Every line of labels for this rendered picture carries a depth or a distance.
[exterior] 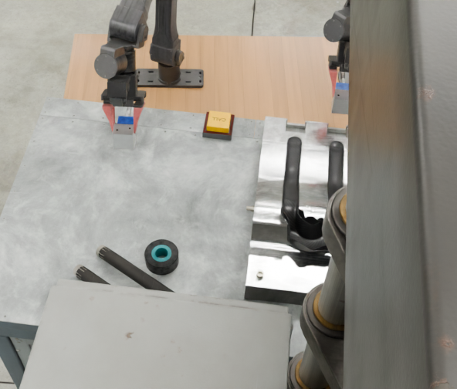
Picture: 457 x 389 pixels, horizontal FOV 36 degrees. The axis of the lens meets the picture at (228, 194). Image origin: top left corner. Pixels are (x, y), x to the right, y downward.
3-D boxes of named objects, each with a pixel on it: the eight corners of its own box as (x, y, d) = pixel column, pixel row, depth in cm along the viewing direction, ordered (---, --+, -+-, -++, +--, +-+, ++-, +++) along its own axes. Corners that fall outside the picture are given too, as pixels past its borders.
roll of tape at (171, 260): (173, 243, 170) (172, 235, 168) (183, 269, 166) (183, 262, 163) (141, 252, 169) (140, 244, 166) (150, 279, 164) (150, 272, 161)
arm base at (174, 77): (203, 67, 197) (203, 51, 201) (132, 66, 196) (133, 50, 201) (203, 88, 204) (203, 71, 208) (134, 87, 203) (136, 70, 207)
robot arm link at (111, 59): (123, 83, 158) (130, 31, 153) (88, 73, 159) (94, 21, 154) (142, 73, 168) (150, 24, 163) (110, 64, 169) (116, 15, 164)
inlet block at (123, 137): (120, 111, 183) (119, 96, 178) (140, 112, 183) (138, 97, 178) (113, 148, 174) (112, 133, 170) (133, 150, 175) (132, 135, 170)
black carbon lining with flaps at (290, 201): (285, 140, 183) (289, 115, 175) (346, 147, 182) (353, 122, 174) (275, 252, 162) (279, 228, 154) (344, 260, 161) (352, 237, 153)
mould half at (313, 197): (262, 138, 192) (266, 103, 181) (357, 149, 191) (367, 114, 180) (244, 298, 162) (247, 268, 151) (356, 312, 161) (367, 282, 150)
